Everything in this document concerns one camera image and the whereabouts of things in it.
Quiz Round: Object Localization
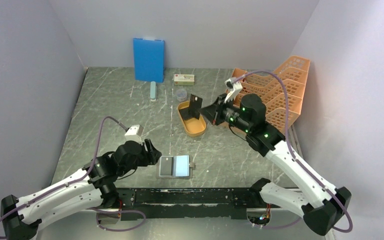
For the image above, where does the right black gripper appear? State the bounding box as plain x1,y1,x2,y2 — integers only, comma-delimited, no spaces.
198,93,252,133

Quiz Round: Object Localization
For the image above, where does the yellow oval tray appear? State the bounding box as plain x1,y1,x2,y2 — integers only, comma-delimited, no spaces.
177,101,207,137

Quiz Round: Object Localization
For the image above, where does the beige card holder wallet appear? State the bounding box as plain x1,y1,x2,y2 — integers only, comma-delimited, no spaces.
156,155,196,179

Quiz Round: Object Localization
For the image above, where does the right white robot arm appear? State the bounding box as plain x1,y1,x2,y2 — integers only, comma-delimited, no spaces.
198,93,352,236

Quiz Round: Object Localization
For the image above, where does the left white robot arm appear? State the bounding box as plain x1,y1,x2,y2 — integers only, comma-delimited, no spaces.
0,139,162,240

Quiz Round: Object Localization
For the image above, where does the small clear round container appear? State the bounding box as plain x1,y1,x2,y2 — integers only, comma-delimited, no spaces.
175,88,188,102

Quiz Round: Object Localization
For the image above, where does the small white red box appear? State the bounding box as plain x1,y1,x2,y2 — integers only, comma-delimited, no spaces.
173,74,195,86

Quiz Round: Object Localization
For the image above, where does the orange plastic file organizer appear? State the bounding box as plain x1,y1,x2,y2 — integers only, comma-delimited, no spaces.
233,55,311,134

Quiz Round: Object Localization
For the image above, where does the light blue eraser bar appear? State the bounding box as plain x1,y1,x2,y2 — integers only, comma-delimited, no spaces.
149,81,157,102

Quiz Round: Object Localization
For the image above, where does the blue board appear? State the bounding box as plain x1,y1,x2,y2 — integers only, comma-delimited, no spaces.
132,38,165,83

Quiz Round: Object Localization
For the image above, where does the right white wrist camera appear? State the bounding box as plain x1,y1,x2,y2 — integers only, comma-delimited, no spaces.
224,77,243,103

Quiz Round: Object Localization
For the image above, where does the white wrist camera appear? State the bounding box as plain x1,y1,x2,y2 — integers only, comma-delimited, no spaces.
224,77,243,103
124,124,144,145

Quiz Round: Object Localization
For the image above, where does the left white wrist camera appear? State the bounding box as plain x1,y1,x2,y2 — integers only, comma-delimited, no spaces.
124,124,144,145

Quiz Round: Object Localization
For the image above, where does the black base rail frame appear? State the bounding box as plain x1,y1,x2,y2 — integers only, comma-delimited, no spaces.
100,187,267,220

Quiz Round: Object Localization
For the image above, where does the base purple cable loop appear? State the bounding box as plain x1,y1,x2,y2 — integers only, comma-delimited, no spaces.
95,207,147,232

